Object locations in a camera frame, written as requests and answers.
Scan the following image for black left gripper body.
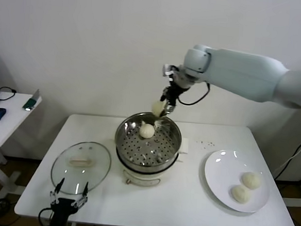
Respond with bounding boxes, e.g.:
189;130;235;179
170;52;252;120
48;197;79;226

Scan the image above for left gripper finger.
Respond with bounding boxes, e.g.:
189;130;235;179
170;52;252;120
49;177;66;206
72;180;89;209

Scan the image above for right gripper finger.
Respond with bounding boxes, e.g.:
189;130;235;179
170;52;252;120
163;103;177;118
159;86;170;102

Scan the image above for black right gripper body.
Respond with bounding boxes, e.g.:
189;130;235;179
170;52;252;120
165;82;191;107

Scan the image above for white steamed baozi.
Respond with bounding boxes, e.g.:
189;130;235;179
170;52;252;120
229;184;252;204
138;124;155;140
151;100;168;117
240;171;262;190

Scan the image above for round glass pot lid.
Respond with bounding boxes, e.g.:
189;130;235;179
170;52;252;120
49;139;113;195

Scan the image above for stainless steel steamer basket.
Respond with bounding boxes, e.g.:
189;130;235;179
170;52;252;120
106;109;192;171

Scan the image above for scattered dark crumbs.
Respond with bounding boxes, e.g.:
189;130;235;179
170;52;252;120
194;138;215;151

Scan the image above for white round plate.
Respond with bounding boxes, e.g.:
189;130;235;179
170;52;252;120
200;148;274;214

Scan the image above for white side table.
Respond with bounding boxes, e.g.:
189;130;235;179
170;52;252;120
0;92;43;196

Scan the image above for green and white box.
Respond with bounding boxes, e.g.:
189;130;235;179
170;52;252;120
22;88;43;113

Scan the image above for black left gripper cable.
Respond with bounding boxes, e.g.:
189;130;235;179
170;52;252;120
38;207;54;226

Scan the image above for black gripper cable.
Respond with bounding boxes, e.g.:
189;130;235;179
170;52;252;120
38;207;54;226
178;80;211;107

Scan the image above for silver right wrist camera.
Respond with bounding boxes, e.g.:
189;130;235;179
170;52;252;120
162;64;181;78

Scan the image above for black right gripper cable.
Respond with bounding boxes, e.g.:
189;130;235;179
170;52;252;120
178;80;211;107

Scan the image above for black laptop cable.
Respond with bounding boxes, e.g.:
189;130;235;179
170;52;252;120
0;87;17;103

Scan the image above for white wall cable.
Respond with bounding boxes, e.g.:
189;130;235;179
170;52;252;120
271;150;297;178

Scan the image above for white table base frame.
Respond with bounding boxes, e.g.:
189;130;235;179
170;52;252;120
280;183;301;208

